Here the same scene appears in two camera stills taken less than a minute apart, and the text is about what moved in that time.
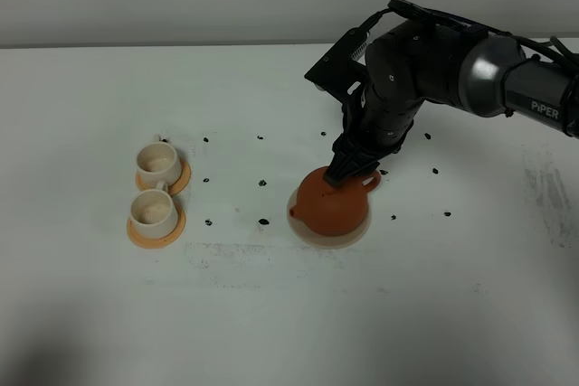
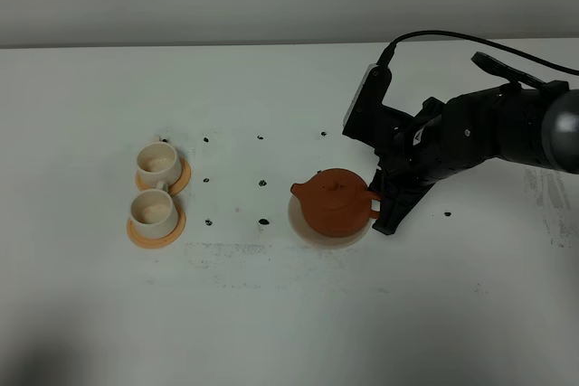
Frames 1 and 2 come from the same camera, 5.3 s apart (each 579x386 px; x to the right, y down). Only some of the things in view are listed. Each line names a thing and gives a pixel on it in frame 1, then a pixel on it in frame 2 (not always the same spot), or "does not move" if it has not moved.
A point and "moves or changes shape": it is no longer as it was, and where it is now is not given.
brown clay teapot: x=326 y=209 moves or changes shape
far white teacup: x=157 y=161 does not move
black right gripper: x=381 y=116 to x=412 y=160
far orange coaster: x=175 y=187 does not move
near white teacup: x=153 y=213 does not move
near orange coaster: x=159 y=241 does not move
